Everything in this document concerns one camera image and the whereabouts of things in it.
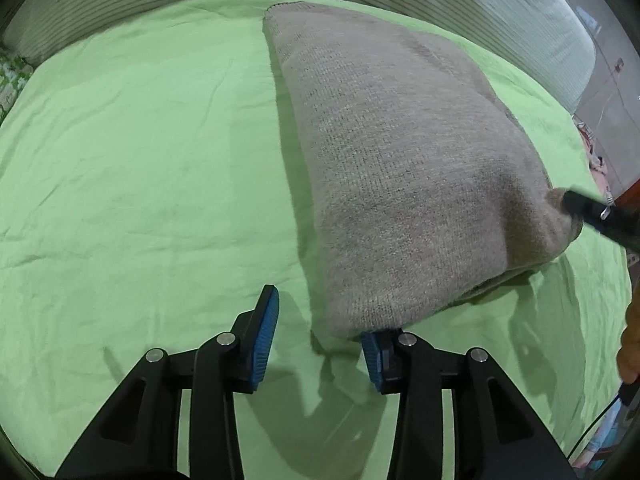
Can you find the person's right hand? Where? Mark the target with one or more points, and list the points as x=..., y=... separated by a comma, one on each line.
x=631, y=340

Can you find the striped grey bolster pillow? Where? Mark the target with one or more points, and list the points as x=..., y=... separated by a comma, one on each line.
x=400, y=0

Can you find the green checkered pillow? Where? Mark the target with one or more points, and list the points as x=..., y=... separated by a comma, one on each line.
x=10, y=82

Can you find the beige knitted sweater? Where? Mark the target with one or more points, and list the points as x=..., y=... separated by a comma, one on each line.
x=400, y=170

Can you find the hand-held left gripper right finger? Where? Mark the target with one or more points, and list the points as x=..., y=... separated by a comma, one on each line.
x=374, y=360

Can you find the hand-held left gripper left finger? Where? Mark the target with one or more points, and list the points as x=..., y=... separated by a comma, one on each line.
x=262, y=332

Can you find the green bed sheet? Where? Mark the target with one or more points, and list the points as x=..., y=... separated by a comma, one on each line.
x=150, y=160

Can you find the pink cloth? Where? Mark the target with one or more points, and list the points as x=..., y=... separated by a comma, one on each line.
x=595, y=160

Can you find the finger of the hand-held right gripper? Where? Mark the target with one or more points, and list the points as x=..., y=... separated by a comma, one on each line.
x=595, y=215

